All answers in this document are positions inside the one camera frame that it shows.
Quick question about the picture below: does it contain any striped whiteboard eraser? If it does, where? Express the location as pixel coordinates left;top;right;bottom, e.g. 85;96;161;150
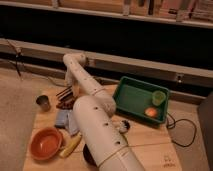
56;87;74;110

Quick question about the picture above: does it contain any red bowl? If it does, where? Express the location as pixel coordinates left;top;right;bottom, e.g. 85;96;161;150
29;127;63;161

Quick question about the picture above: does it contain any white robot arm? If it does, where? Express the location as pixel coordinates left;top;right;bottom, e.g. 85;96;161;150
63;53;145;171

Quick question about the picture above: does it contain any dark brown bowl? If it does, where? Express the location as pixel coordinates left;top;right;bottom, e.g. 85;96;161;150
83;145;96;166

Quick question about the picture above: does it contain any green plastic tray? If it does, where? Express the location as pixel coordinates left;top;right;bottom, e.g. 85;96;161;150
113;76;169;125

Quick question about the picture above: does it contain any orange fruit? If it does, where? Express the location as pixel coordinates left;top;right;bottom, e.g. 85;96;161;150
145;107;158;118

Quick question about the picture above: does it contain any blue cloth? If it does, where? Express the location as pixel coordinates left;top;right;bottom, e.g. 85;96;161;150
54;110;79;136

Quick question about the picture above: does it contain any green plastic cup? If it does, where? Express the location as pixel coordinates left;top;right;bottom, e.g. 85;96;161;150
152;90;166;106

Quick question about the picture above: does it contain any small metal cup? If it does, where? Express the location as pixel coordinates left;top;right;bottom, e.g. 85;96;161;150
36;95;51;112

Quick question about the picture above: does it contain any yellow banana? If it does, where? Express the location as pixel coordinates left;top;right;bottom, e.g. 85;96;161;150
59;134;82;158

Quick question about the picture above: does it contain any dish brush green handle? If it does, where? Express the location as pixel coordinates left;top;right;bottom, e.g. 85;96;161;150
118;120;130;134

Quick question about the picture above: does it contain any black power cable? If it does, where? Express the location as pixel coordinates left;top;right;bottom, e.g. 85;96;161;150
165;112;198;148

